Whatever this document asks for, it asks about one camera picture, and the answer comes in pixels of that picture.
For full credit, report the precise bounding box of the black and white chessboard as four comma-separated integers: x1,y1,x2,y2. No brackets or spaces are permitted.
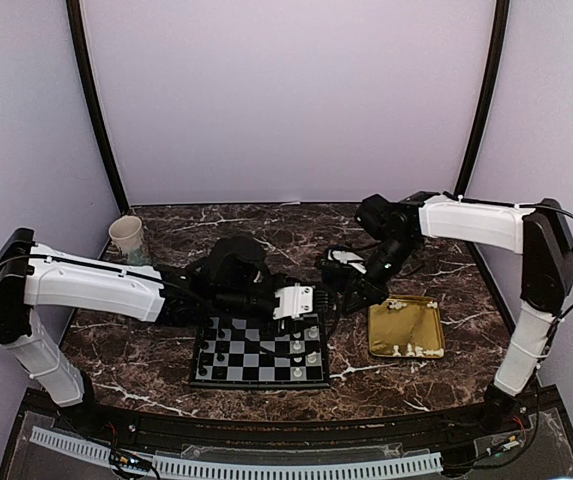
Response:
189,315,330,390

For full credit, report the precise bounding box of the gold metal tray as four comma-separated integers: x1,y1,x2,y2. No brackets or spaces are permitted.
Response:
367,295,445,358

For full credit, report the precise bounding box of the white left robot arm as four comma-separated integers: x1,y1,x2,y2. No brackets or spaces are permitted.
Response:
0,228,337,436

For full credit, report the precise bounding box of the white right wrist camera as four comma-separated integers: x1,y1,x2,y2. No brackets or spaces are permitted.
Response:
324,248,367,274

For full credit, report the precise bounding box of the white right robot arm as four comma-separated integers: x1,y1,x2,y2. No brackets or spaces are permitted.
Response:
343,191,573,434

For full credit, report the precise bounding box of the black left frame post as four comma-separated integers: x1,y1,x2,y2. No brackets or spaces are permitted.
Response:
65,0,130,214

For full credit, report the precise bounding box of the black right frame post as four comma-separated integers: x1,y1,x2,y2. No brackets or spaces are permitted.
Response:
454,0,510,196

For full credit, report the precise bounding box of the white perforated cable duct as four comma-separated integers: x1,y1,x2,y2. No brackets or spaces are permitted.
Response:
29,426,443,479

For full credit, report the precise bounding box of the grey ceramic cup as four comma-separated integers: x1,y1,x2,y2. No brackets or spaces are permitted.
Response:
108,215,151,266

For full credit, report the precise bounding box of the black front rail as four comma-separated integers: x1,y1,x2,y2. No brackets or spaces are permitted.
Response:
15,387,567,454

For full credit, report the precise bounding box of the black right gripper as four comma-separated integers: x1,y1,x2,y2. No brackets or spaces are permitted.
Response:
342,235,421,314

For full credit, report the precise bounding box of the black frame post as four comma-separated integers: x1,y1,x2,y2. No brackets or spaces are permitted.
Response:
454,0,510,196
65,0,130,214

